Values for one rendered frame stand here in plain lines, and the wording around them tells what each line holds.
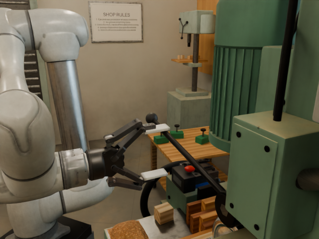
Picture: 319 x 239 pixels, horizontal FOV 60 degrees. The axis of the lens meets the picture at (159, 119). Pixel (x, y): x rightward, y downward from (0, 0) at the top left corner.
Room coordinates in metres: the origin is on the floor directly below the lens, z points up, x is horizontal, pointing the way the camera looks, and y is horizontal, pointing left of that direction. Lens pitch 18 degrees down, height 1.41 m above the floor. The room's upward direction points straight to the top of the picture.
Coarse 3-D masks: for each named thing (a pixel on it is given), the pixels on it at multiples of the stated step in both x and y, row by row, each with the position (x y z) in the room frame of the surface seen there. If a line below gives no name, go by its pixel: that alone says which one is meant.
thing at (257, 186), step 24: (240, 120) 0.34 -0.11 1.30; (264, 120) 0.34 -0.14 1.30; (288, 120) 0.34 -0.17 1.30; (240, 144) 0.34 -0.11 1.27; (264, 144) 0.30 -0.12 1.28; (288, 144) 0.28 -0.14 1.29; (312, 144) 0.30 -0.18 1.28; (240, 168) 0.33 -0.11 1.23; (264, 168) 0.29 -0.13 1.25; (288, 168) 0.28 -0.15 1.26; (240, 192) 0.33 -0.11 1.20; (264, 192) 0.29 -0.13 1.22; (288, 192) 0.28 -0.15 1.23; (312, 192) 0.30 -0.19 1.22; (240, 216) 0.32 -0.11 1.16; (264, 216) 0.29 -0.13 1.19; (288, 216) 0.29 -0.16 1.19; (312, 216) 0.31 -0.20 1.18
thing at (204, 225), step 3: (213, 219) 0.59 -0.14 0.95; (201, 222) 0.58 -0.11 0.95; (204, 222) 0.58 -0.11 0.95; (207, 222) 0.58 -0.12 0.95; (210, 222) 0.58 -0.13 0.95; (213, 222) 0.58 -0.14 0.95; (201, 225) 0.58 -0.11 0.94; (204, 225) 0.57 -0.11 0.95; (207, 225) 0.57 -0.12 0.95; (210, 225) 0.57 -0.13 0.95; (201, 228) 0.58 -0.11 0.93; (204, 228) 0.57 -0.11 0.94; (207, 228) 0.57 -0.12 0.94
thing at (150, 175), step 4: (144, 172) 0.68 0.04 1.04; (148, 172) 0.68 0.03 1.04; (152, 172) 0.68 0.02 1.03; (156, 172) 0.68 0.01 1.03; (160, 172) 0.68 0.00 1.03; (164, 172) 0.68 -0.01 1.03; (144, 176) 0.66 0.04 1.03; (148, 176) 0.66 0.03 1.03; (152, 176) 0.66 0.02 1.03; (156, 176) 0.66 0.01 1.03; (160, 176) 0.67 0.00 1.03; (144, 180) 0.65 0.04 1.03
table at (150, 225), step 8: (152, 216) 0.66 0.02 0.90; (176, 216) 0.66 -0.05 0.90; (184, 216) 0.66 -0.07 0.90; (144, 224) 0.63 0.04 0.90; (152, 224) 0.63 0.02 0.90; (168, 224) 0.63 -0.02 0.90; (176, 224) 0.63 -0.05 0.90; (184, 224) 0.63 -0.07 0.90; (104, 232) 0.60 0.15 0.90; (152, 232) 0.60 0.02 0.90; (160, 232) 0.60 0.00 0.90; (168, 232) 0.60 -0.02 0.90; (176, 232) 0.60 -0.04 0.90; (184, 232) 0.60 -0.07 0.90
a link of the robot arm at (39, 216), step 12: (12, 204) 0.82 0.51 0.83; (24, 204) 0.82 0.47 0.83; (36, 204) 0.83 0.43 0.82; (48, 204) 0.85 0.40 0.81; (60, 204) 0.87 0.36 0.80; (12, 216) 0.82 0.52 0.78; (24, 216) 0.81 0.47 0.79; (36, 216) 0.82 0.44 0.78; (48, 216) 0.84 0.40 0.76; (60, 216) 0.89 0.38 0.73; (24, 228) 0.81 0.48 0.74; (36, 228) 0.82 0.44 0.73; (48, 228) 0.85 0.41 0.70
